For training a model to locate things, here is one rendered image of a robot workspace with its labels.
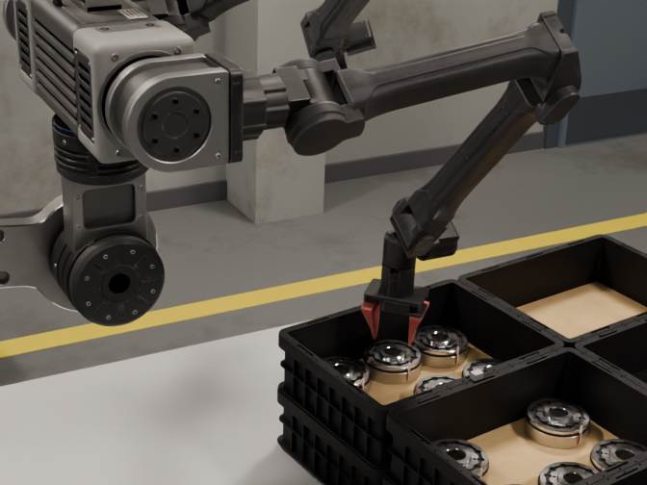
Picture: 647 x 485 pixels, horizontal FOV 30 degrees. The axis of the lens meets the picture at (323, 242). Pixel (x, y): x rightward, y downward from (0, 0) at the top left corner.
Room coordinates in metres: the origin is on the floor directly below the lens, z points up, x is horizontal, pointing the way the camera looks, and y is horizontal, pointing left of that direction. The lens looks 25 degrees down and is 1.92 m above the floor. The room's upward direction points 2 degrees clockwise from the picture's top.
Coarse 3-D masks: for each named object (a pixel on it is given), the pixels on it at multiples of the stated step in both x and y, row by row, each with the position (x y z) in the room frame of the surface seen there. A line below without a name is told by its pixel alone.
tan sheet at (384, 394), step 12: (468, 348) 1.94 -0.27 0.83; (360, 360) 1.88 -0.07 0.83; (468, 360) 1.90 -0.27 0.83; (432, 372) 1.85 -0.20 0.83; (444, 372) 1.85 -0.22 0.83; (456, 372) 1.85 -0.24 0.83; (372, 384) 1.80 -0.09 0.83; (384, 384) 1.80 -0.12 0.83; (396, 384) 1.80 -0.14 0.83; (408, 384) 1.81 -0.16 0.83; (372, 396) 1.76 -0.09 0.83; (384, 396) 1.76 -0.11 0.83; (396, 396) 1.76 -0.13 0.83
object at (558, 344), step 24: (432, 288) 1.98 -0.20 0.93; (360, 312) 1.89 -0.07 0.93; (504, 312) 1.90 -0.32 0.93; (288, 336) 1.78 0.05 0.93; (552, 336) 1.82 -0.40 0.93; (312, 360) 1.70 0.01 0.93; (336, 384) 1.65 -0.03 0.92; (456, 384) 1.65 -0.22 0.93; (360, 408) 1.60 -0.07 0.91; (384, 408) 1.57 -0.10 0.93
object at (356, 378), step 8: (328, 360) 1.83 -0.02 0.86; (336, 360) 1.82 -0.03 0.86; (344, 360) 1.83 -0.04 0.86; (352, 360) 1.83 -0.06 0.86; (360, 368) 1.80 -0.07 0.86; (368, 368) 1.80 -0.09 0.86; (352, 376) 1.77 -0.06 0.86; (360, 376) 1.78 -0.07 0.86; (368, 376) 1.77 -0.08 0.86; (360, 384) 1.75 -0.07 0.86
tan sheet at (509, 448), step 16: (496, 432) 1.67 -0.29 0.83; (512, 432) 1.67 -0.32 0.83; (592, 432) 1.68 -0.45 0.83; (608, 432) 1.68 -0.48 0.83; (496, 448) 1.62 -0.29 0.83; (512, 448) 1.62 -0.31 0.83; (528, 448) 1.62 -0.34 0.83; (544, 448) 1.62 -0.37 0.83; (560, 448) 1.62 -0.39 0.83; (576, 448) 1.63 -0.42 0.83; (496, 464) 1.58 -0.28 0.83; (512, 464) 1.58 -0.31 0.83; (528, 464) 1.58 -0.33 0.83; (544, 464) 1.58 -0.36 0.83; (496, 480) 1.53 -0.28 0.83; (512, 480) 1.53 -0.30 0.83; (528, 480) 1.54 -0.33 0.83
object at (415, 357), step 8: (376, 344) 1.89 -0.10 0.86; (384, 344) 1.89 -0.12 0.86; (392, 344) 1.89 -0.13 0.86; (400, 344) 1.90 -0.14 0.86; (368, 352) 1.85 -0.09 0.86; (376, 352) 1.86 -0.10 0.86; (408, 352) 1.86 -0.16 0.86; (416, 352) 1.87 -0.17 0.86; (368, 360) 1.83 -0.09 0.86; (376, 360) 1.83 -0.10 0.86; (384, 360) 1.83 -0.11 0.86; (400, 360) 1.83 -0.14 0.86; (416, 360) 1.83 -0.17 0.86; (384, 368) 1.81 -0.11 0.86; (392, 368) 1.80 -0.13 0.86; (400, 368) 1.81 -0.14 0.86
